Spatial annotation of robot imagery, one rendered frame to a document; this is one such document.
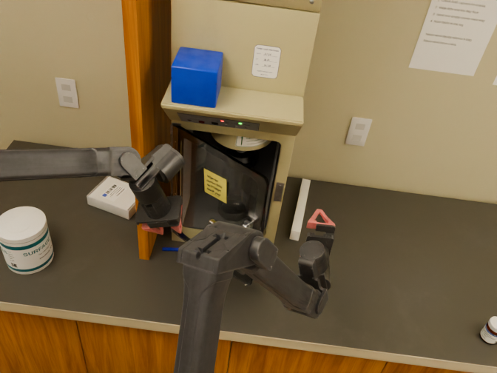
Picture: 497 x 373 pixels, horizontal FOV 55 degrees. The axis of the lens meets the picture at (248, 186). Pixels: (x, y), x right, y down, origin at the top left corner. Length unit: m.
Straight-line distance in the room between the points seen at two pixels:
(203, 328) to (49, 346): 1.00
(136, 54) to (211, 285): 0.57
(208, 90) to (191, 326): 0.53
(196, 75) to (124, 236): 0.69
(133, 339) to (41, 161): 0.73
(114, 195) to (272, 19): 0.84
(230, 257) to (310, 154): 1.14
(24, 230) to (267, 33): 0.83
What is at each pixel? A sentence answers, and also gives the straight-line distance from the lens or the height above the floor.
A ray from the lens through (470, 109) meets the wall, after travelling 1.80.
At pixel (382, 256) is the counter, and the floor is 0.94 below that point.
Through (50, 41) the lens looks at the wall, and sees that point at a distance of 1.78.
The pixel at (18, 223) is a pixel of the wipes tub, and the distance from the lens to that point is 1.46.
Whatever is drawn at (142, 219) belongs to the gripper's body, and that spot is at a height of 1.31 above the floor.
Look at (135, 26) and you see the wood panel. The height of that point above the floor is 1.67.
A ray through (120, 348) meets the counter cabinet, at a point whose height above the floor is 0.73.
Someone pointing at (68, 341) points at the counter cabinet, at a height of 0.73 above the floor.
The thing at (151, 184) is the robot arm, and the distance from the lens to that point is 1.00.
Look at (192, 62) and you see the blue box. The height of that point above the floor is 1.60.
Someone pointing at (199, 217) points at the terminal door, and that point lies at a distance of 1.35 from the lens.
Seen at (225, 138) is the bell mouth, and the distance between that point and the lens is 1.29.
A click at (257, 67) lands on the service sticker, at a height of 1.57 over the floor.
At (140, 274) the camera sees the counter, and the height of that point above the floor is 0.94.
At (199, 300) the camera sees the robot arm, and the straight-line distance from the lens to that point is 0.72.
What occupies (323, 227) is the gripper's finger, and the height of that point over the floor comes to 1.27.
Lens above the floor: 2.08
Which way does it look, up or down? 41 degrees down
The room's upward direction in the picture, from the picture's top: 8 degrees clockwise
